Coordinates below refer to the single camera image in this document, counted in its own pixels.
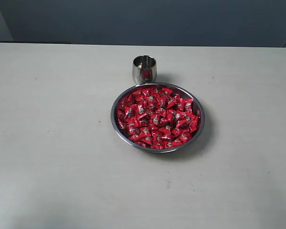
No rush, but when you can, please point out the red wrapped candy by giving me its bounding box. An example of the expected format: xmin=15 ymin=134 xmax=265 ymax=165
xmin=164 ymin=141 xmax=174 ymax=149
xmin=136 ymin=104 xmax=149 ymax=120
xmin=141 ymin=136 xmax=153 ymax=146
xmin=128 ymin=134 xmax=141 ymax=142
xmin=179 ymin=132 xmax=192 ymax=143
xmin=153 ymin=133 xmax=164 ymax=146

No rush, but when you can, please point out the stainless steel cup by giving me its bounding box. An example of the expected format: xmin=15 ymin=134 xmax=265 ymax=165
xmin=132 ymin=55 xmax=157 ymax=84

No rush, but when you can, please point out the metal bowl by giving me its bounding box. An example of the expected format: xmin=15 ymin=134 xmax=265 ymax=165
xmin=111 ymin=83 xmax=205 ymax=153

